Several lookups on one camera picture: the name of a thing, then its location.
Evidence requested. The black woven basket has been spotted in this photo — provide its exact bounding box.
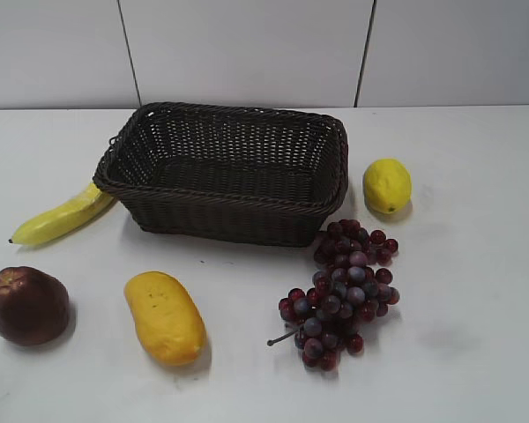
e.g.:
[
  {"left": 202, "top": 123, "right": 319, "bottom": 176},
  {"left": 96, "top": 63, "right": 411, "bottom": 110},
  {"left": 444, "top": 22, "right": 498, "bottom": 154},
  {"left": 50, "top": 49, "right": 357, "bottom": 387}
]
[{"left": 93, "top": 102, "right": 348, "bottom": 247}]

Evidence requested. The dark red apple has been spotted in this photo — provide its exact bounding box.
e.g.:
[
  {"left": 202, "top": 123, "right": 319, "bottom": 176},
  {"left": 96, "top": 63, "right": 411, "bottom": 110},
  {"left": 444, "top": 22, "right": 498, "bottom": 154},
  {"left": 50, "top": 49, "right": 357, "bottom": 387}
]
[{"left": 0, "top": 266, "right": 71, "bottom": 346}]

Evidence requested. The red grape bunch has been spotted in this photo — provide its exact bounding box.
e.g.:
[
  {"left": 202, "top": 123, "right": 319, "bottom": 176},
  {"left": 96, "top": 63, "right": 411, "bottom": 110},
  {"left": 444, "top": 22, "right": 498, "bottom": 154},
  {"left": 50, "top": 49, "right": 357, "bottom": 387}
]
[{"left": 266, "top": 219, "right": 400, "bottom": 372}]

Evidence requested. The yellow lemon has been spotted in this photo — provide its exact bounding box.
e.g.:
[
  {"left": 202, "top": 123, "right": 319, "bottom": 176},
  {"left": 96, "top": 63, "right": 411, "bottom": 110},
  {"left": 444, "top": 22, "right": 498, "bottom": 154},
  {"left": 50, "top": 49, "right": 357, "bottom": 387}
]
[{"left": 362, "top": 158, "right": 413, "bottom": 215}]

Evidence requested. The yellow mango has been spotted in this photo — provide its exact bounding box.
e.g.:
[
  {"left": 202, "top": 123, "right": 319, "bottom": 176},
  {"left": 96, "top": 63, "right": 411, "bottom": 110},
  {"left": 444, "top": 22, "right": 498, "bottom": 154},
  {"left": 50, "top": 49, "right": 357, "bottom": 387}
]
[{"left": 124, "top": 271, "right": 206, "bottom": 367}]

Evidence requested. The yellow banana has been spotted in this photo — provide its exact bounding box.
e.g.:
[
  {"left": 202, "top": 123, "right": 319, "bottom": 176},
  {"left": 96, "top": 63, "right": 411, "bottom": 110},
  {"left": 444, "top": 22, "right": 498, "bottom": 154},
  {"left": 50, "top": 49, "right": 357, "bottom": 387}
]
[{"left": 8, "top": 182, "right": 115, "bottom": 248}]

